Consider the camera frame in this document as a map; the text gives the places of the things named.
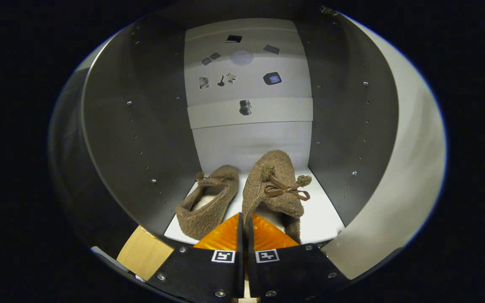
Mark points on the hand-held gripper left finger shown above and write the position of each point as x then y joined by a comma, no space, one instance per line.
241,252

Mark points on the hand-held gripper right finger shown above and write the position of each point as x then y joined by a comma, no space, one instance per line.
293,273

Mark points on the brown fuzzy slipper shoe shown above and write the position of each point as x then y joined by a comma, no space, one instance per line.
204,223
276,168

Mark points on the dark grey shoe cabinet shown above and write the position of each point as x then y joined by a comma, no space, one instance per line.
141,126

